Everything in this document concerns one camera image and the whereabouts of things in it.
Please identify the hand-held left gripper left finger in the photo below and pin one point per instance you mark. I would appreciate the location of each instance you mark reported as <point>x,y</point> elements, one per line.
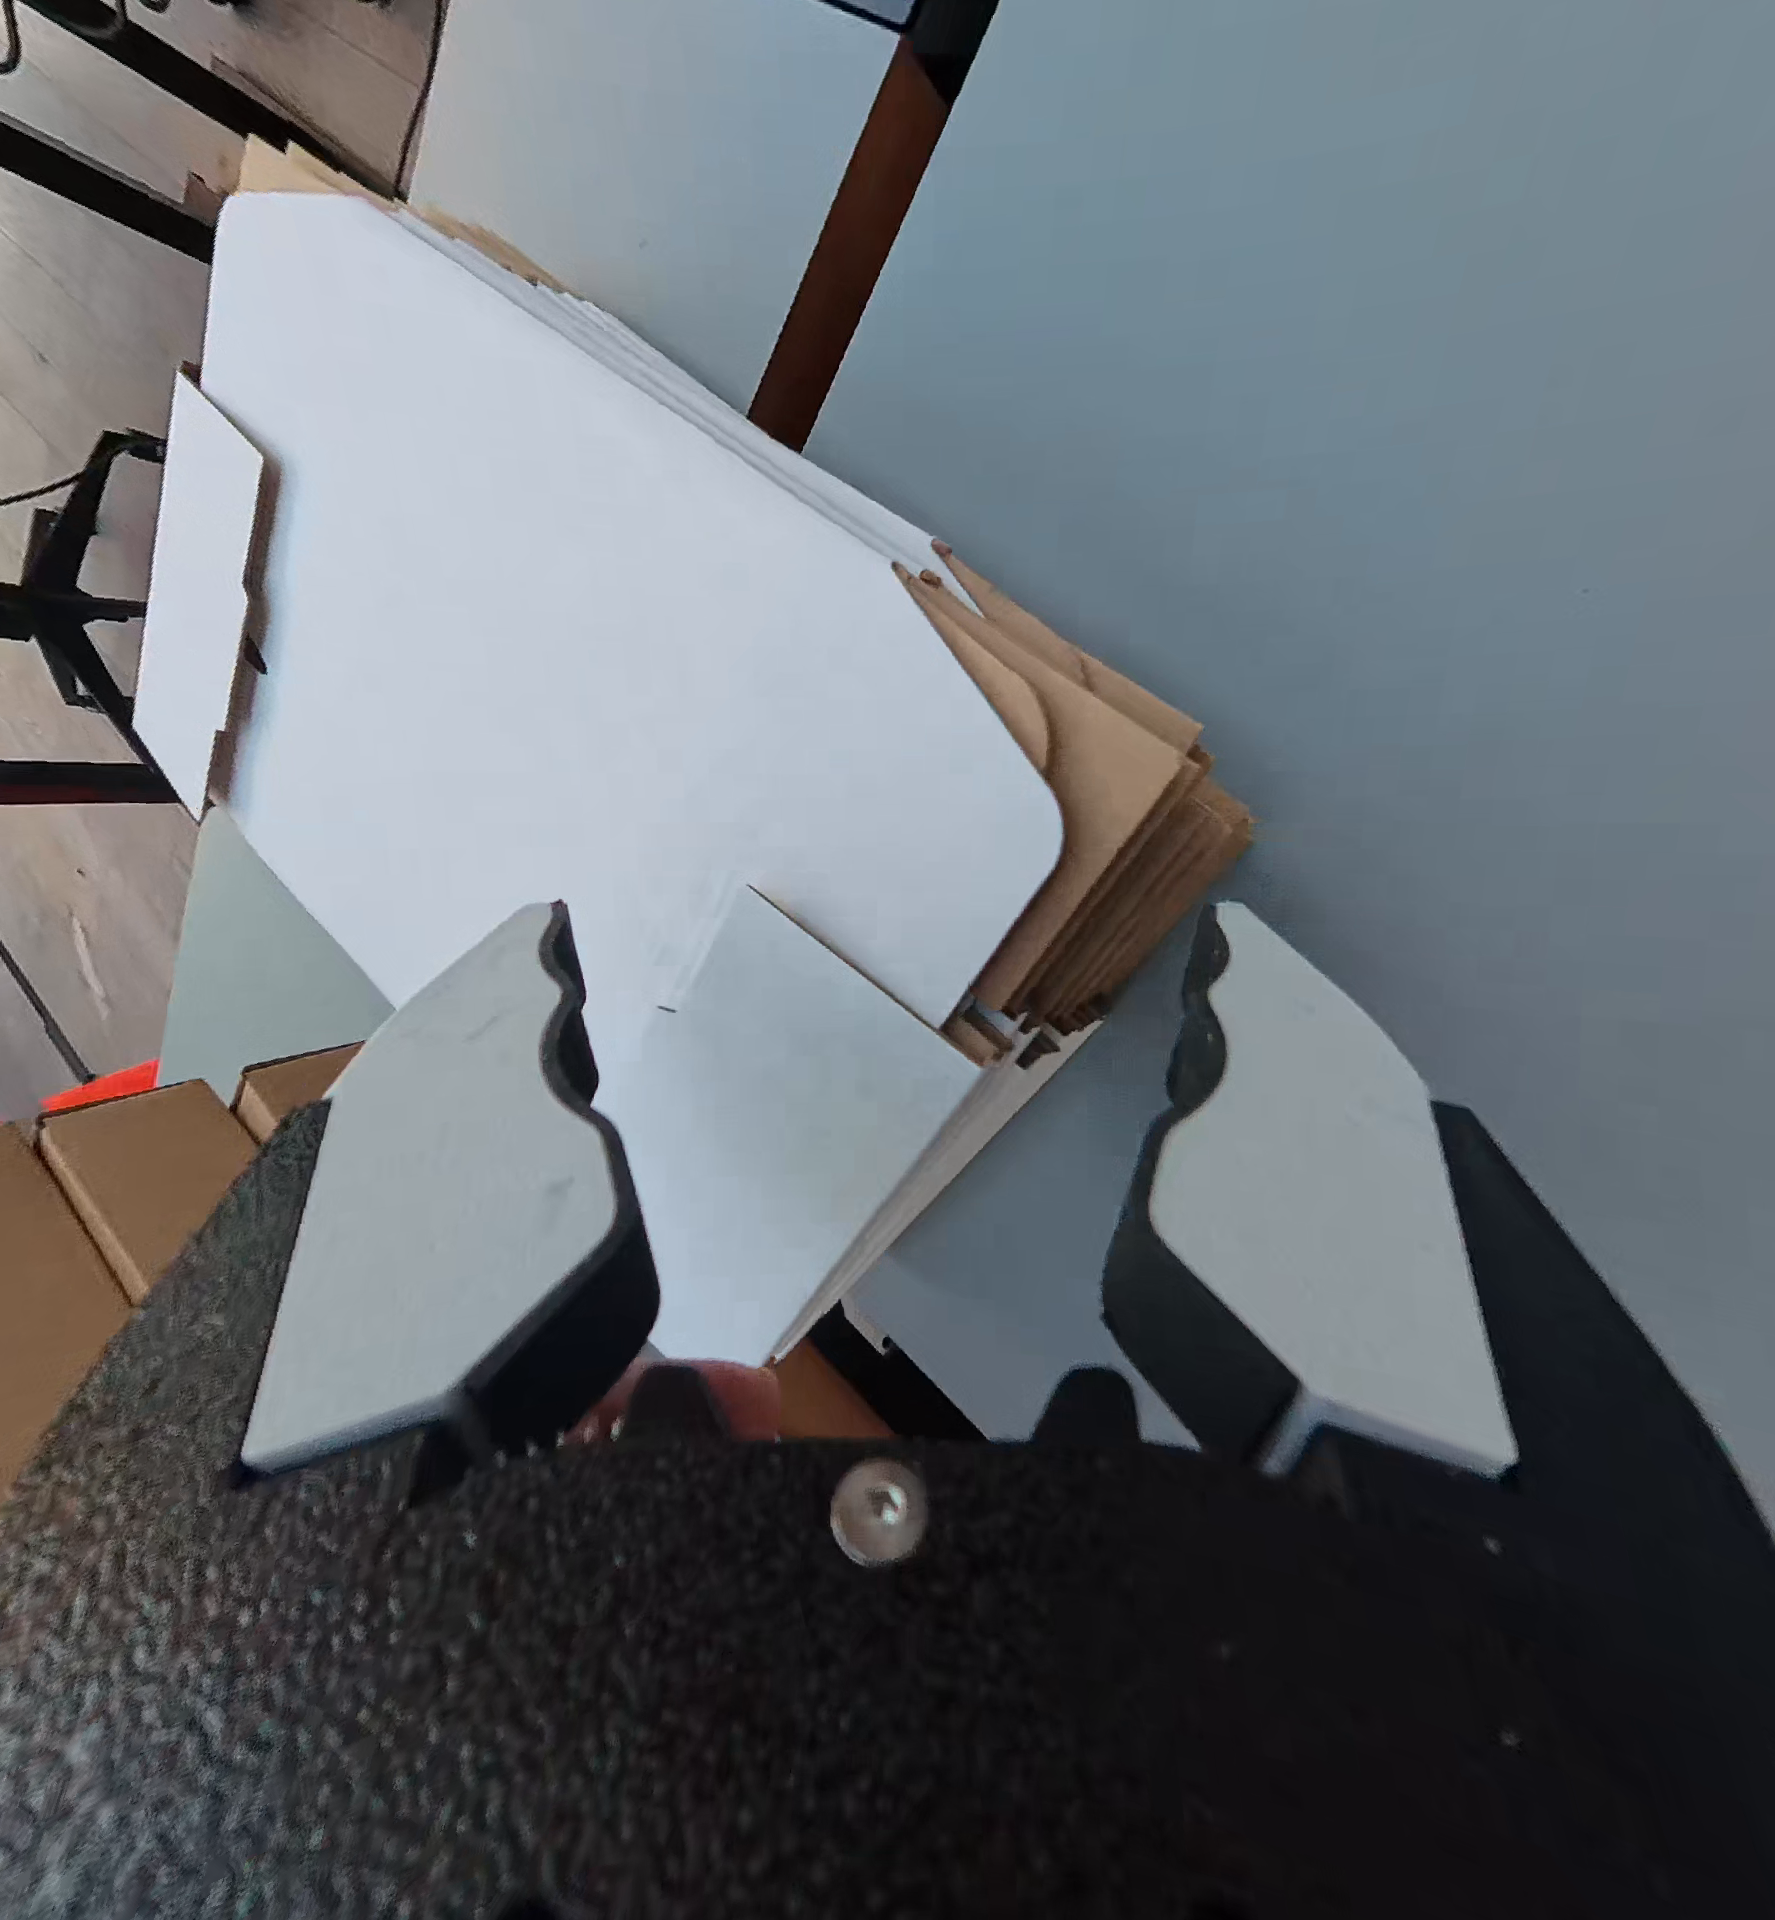
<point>438,1201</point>

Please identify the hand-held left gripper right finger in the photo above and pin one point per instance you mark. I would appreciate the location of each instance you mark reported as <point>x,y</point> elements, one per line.
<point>1322,1201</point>

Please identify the stack of cardboard sheets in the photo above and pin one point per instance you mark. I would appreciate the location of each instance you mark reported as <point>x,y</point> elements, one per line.
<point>1113,795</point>

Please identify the white cardboard box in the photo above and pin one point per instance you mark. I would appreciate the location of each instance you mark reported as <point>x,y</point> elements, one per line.
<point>573,600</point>

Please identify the red plastic object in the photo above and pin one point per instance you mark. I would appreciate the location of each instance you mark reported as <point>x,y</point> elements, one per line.
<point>101,1082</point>

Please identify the black tripod stand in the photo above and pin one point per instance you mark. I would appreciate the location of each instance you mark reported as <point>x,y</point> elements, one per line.
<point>31,615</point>

